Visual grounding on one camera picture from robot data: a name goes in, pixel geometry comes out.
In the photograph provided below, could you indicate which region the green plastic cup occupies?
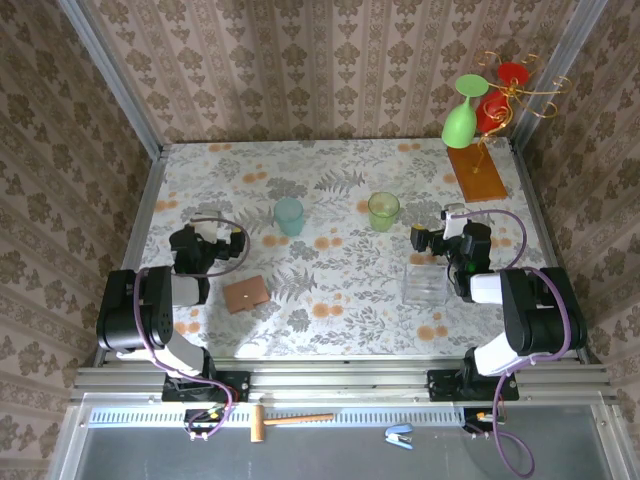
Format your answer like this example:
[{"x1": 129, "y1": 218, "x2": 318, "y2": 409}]
[{"x1": 367, "y1": 192, "x2": 401, "y2": 233}]

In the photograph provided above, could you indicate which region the aluminium table side rail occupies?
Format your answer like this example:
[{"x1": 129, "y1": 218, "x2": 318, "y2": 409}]
[
  {"x1": 92, "y1": 144, "x2": 167, "y2": 369},
  {"x1": 508, "y1": 138, "x2": 592, "y2": 365}
]

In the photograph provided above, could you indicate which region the slotted metal strip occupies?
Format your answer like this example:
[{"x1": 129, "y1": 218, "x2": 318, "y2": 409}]
[{"x1": 88, "y1": 405, "x2": 469, "y2": 430}]

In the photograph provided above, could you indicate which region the black cable connector block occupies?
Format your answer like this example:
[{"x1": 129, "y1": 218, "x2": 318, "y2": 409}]
[
  {"x1": 462, "y1": 407, "x2": 504, "y2": 435},
  {"x1": 183, "y1": 407, "x2": 227, "y2": 435}
]

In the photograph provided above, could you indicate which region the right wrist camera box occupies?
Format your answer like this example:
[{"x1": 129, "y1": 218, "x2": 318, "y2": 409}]
[{"x1": 440, "y1": 203, "x2": 474, "y2": 241}]

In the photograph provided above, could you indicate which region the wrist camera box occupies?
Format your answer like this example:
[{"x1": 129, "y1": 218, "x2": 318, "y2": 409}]
[
  {"x1": 191, "y1": 211, "x2": 222, "y2": 241},
  {"x1": 440, "y1": 203, "x2": 474, "y2": 241}
]

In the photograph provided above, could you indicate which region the blue stapler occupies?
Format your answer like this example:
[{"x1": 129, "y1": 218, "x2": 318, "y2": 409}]
[{"x1": 383, "y1": 423, "x2": 415, "y2": 450}]

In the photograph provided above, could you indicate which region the clear acrylic box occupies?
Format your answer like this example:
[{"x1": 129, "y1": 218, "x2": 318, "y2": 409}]
[{"x1": 402, "y1": 263, "x2": 448, "y2": 306}]

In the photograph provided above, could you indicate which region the wooden mallet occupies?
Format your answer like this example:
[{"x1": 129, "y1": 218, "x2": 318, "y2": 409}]
[{"x1": 250, "y1": 404, "x2": 335, "y2": 444}]

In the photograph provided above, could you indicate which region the aluminium frame cross rail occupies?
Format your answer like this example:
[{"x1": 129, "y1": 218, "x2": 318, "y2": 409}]
[{"x1": 69, "y1": 363, "x2": 615, "y2": 404}]

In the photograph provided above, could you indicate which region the tan leather card holder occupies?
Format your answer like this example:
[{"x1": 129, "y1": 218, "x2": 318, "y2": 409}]
[{"x1": 222, "y1": 274, "x2": 272, "y2": 315}]

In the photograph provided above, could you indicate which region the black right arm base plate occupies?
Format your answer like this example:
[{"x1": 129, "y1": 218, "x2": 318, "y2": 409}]
[{"x1": 427, "y1": 368, "x2": 520, "y2": 402}]

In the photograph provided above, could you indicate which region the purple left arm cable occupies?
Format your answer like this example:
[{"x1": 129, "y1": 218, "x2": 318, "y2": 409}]
[{"x1": 132, "y1": 213, "x2": 252, "y2": 441}]

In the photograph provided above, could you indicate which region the grey metal shelf sheet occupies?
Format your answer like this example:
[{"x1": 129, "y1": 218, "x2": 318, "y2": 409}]
[{"x1": 47, "y1": 392, "x2": 640, "y2": 480}]

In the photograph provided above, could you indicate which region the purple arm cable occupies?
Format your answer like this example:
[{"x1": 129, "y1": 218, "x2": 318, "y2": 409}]
[
  {"x1": 457, "y1": 208, "x2": 576, "y2": 479},
  {"x1": 132, "y1": 213, "x2": 252, "y2": 441}
]

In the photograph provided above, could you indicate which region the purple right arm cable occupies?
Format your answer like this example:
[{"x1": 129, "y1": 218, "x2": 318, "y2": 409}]
[{"x1": 457, "y1": 208, "x2": 576, "y2": 479}]

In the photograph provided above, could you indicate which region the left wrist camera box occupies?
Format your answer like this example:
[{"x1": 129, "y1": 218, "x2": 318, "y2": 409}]
[{"x1": 191, "y1": 211, "x2": 222, "y2": 241}]

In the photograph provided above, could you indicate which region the teal plastic cup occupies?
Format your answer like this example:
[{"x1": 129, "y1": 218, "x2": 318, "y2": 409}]
[{"x1": 273, "y1": 197, "x2": 305, "y2": 237}]

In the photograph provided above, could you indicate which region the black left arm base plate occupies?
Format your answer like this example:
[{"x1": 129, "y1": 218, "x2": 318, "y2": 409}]
[{"x1": 162, "y1": 370, "x2": 251, "y2": 403}]

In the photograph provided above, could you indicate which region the aluminium upright post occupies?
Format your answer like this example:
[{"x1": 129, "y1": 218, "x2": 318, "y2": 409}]
[
  {"x1": 509, "y1": 0, "x2": 611, "y2": 147},
  {"x1": 56, "y1": 0, "x2": 164, "y2": 160}
]

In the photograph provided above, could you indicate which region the green wine glass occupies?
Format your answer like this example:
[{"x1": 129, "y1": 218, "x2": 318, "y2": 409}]
[{"x1": 441, "y1": 74, "x2": 490, "y2": 149}]

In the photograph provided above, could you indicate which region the gold wire rack wooden base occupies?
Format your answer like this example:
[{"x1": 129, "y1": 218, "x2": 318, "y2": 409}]
[{"x1": 446, "y1": 49, "x2": 573, "y2": 204}]

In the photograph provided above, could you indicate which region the red wine glass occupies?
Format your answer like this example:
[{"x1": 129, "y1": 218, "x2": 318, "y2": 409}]
[{"x1": 474, "y1": 62, "x2": 530, "y2": 135}]

